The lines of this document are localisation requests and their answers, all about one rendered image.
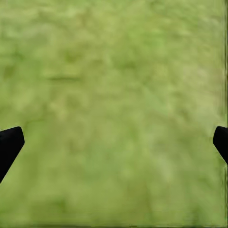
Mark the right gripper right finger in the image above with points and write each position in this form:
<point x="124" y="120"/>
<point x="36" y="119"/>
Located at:
<point x="220" y="141"/>

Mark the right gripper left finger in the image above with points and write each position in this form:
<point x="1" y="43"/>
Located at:
<point x="11" y="143"/>

